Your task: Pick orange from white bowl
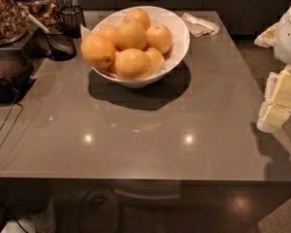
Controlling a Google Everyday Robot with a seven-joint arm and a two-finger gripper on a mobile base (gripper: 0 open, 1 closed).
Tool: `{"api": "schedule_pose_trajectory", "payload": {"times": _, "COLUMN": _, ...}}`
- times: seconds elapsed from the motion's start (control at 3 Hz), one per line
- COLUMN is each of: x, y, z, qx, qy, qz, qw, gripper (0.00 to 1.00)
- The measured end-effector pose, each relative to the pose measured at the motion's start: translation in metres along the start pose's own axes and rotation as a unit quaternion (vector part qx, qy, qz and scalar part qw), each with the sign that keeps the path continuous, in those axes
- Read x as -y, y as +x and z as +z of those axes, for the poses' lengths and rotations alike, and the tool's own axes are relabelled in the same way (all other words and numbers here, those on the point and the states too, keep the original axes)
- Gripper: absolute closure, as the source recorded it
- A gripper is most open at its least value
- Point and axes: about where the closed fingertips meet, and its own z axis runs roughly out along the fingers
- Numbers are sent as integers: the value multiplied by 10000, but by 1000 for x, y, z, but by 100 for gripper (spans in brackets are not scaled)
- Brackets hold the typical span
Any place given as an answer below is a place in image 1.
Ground black power cable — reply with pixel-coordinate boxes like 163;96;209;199
0;78;24;165

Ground white ceramic bowl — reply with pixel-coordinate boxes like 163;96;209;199
92;6;190;88

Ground black wire mesh cup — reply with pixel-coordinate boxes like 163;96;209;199
60;6;85;39

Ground glass jar of dried fruit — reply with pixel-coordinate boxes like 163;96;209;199
16;0;62;26

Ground small right front orange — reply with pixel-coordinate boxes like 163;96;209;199
145;48;165;73

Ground folded paper napkins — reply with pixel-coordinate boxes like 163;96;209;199
180;13;219;37

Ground white scoop handle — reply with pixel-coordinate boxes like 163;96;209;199
18;6;49;33

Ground glass jar of nuts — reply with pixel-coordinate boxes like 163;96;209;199
0;0;27;47

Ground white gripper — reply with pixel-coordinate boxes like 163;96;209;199
254;6;291;133

